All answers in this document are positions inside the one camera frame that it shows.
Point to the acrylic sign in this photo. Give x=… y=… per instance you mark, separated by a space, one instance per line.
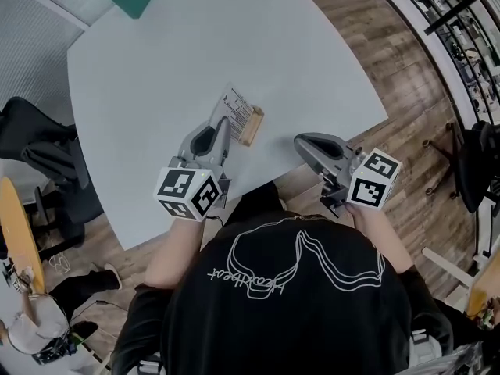
x=232 y=108

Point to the black printed t-shirt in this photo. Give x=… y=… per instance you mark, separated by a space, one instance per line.
x=289 y=326

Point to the white desk frame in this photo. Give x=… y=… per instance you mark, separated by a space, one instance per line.
x=449 y=268

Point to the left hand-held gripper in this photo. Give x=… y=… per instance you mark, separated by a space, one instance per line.
x=176 y=188

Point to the black high-back office chair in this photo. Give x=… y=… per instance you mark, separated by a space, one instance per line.
x=39 y=139

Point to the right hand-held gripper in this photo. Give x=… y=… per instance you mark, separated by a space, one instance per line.
x=371 y=182

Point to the black metal railing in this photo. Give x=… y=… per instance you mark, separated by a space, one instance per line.
x=441 y=41

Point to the black mesh office chair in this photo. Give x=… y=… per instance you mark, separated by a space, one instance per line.
x=476 y=166

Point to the person's right forearm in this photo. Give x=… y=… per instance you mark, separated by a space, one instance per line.
x=384 y=240

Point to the black steel post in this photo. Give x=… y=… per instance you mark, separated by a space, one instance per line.
x=453 y=14

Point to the round wooden side table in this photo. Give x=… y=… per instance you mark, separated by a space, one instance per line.
x=17 y=229

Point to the person's left forearm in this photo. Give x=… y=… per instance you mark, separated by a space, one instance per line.
x=172 y=256

